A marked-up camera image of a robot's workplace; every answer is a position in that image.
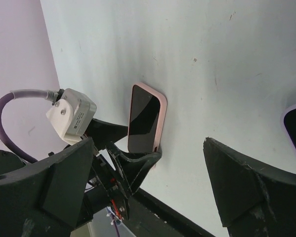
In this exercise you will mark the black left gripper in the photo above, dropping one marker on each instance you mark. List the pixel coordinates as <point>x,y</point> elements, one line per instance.
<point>112,185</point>

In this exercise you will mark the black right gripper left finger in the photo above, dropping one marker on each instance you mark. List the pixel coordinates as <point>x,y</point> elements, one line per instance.
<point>43,199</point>

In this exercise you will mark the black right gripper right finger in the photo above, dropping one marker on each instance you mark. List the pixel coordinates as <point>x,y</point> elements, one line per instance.
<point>253,198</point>

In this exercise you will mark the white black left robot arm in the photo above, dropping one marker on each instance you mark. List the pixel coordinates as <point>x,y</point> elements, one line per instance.
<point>68,188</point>

